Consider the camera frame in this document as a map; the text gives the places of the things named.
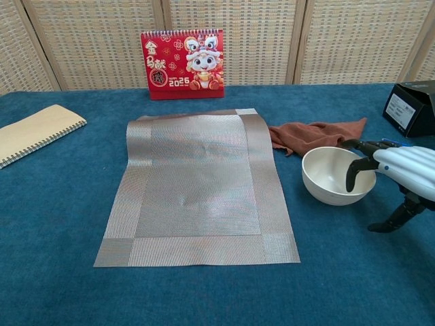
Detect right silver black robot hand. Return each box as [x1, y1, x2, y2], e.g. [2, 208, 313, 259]
[341, 138, 435, 234]

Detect cream round bowl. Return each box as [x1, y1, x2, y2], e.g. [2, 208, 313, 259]
[301, 146, 377, 206]

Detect grey woven placemat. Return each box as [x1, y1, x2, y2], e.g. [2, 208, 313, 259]
[92, 108, 302, 268]

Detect black cardboard box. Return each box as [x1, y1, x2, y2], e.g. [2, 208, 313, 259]
[382, 80, 435, 139]

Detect brown cloth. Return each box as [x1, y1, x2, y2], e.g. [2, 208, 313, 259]
[267, 117, 368, 157]

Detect red desk calendar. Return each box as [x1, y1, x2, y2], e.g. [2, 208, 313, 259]
[140, 28, 226, 101]

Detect woven bamboo folding screen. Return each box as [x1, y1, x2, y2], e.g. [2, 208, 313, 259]
[0, 0, 435, 96]

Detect blue felt table cover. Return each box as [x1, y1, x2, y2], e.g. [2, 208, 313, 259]
[0, 83, 435, 326]

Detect kraft spiral notebook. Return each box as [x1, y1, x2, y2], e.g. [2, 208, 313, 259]
[0, 104, 88, 170]

